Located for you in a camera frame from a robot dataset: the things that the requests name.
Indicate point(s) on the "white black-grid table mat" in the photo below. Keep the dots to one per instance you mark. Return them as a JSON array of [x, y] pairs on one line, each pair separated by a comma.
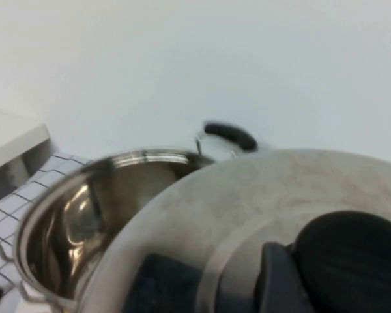
[[36, 192]]

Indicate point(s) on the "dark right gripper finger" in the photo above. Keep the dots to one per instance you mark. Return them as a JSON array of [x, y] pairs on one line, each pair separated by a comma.
[[280, 283]]

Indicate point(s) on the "stainless steel lid black knob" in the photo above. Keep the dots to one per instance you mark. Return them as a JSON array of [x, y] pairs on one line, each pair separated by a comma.
[[247, 195]]

